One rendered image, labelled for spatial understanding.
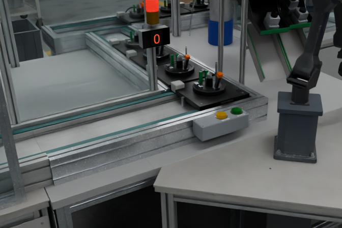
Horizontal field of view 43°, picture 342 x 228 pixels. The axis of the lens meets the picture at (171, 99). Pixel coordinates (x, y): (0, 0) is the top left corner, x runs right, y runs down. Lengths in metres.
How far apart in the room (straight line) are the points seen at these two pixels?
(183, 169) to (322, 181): 0.46
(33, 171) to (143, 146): 0.38
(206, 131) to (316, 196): 0.43
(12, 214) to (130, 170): 0.40
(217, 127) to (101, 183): 0.46
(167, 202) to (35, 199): 0.43
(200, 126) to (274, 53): 0.57
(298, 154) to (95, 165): 0.70
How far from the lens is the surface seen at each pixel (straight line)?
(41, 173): 1.48
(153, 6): 1.70
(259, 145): 1.65
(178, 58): 2.00
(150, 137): 1.55
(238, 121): 1.64
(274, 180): 1.47
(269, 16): 1.82
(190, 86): 1.86
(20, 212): 1.45
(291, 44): 2.04
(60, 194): 1.46
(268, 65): 1.91
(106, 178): 1.49
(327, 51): 2.98
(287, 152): 1.57
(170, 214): 1.52
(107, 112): 1.75
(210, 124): 1.57
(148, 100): 1.81
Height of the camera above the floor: 1.71
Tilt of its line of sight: 25 degrees down
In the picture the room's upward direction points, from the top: 2 degrees counter-clockwise
